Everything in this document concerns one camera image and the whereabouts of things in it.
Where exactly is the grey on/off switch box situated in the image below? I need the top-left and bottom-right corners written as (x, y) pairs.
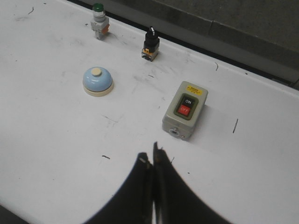
top-left (162, 81), bottom-right (208, 140)

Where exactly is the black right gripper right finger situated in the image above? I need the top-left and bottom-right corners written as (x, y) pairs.
top-left (153, 142), bottom-right (230, 224)

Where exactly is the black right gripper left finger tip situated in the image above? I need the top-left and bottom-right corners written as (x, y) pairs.
top-left (86, 152), bottom-right (154, 224)

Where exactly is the blue and cream call bell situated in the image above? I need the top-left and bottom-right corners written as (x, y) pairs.
top-left (82, 67), bottom-right (114, 97)

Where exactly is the green-capped white pushbutton switch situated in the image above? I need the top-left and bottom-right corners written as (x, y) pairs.
top-left (91, 3), bottom-right (110, 40)

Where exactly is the black selector switch orange base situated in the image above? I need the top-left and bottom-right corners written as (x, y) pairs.
top-left (142, 26), bottom-right (160, 61)

